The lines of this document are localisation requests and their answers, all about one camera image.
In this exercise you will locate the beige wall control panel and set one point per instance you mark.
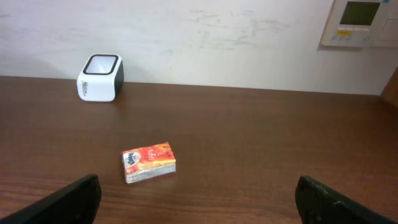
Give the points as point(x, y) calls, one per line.
point(361, 23)

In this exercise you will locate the orange tissue pack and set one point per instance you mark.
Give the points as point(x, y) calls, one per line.
point(148, 162)

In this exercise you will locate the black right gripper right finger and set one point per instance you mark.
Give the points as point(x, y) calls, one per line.
point(318, 204)

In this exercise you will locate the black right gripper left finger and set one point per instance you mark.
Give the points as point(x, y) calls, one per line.
point(76, 203)

